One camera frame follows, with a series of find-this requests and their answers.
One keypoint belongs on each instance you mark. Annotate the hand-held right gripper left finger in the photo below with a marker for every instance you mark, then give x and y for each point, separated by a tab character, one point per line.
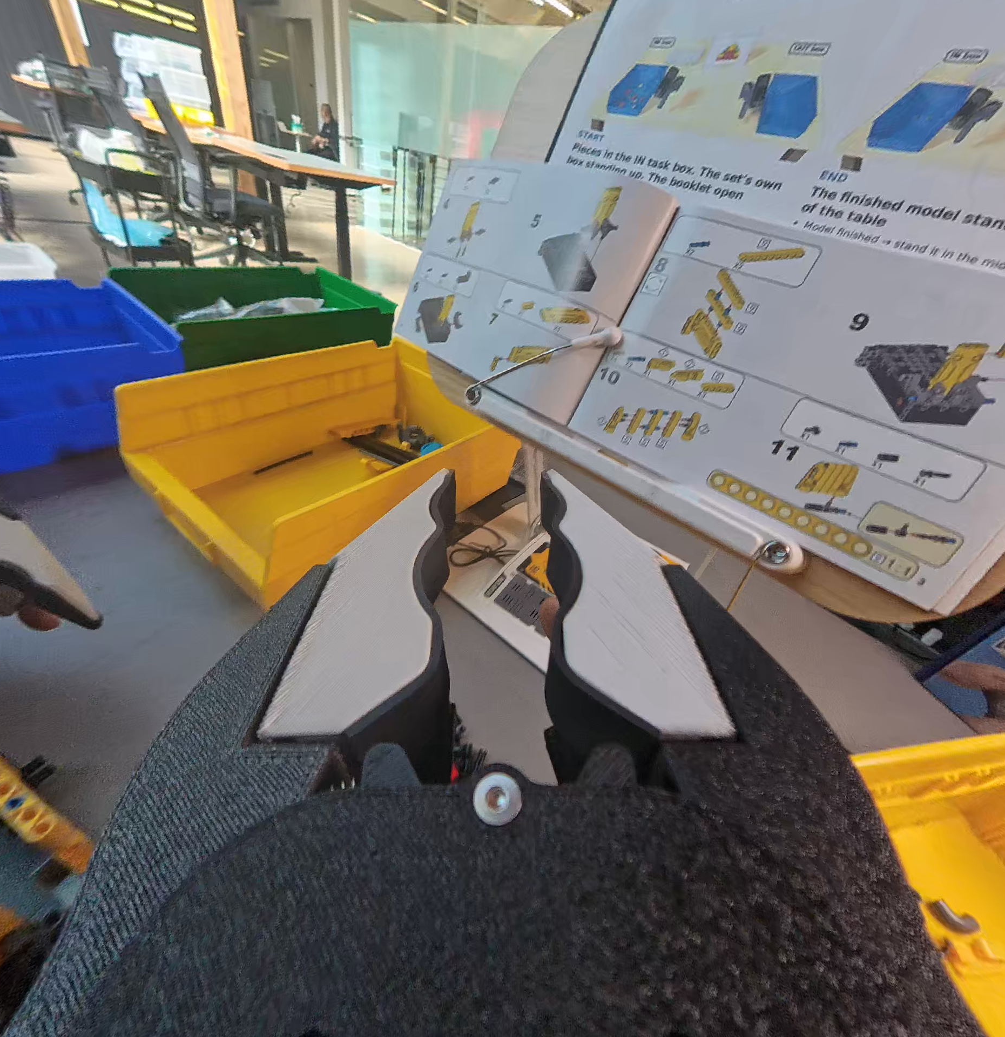
364	648

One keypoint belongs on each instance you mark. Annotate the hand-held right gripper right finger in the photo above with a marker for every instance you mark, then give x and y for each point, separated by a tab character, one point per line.
632	648

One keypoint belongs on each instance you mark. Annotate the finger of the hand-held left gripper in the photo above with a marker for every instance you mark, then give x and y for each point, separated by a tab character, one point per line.
24	559

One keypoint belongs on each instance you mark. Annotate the pile of small lego pins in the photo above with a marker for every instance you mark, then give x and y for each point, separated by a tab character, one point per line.
468	757

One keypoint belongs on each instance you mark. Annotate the black and yellow lego model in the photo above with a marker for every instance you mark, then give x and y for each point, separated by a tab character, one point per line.
24	810

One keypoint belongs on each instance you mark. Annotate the yellow plastic bin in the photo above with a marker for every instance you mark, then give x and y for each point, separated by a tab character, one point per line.
940	859
308	526

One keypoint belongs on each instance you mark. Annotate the grey lego elbow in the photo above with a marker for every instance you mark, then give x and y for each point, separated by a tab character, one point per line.
952	919

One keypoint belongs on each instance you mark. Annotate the long black lego beam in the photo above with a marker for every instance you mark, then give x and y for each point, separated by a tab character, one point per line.
381	452

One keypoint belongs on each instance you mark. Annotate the thin black lego axle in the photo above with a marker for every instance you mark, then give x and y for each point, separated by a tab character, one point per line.
283	463

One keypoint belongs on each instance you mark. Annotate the cyan lego piece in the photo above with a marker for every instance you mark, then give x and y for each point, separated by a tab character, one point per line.
427	445

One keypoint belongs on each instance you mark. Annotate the person's left hand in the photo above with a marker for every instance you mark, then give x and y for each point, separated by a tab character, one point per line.
39	621

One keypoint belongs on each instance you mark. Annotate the person's right hand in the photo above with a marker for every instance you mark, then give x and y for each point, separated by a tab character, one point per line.
550	617

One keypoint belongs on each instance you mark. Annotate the sticker sheet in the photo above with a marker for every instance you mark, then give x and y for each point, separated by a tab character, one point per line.
518	599

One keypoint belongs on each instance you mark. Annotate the blue plastic bin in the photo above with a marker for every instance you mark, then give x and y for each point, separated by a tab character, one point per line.
65	421

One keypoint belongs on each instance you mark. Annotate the wooden book stand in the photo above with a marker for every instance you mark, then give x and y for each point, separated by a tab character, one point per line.
842	590

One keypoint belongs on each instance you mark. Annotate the white plastic box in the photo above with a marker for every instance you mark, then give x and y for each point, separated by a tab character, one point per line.
16	261

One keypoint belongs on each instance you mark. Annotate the green plastic bin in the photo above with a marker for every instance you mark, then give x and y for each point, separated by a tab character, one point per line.
267	340

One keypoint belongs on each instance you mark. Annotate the open instruction booklet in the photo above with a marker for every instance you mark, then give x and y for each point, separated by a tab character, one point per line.
794	364

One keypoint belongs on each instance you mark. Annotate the clear plastic bags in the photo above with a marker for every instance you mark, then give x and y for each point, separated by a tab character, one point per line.
251	308

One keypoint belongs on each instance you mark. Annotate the office chair with blue seat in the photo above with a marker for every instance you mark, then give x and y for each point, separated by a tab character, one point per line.
121	227

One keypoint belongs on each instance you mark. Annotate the blue building kit box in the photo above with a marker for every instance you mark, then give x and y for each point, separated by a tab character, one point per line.
996	648

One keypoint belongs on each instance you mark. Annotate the black office chair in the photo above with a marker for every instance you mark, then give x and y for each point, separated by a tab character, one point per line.
186	162

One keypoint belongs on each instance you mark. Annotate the wooden top desk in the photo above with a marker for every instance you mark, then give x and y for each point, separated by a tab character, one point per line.
267	154

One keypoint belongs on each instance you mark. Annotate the printed task sheet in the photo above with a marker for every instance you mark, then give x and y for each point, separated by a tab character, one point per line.
875	48

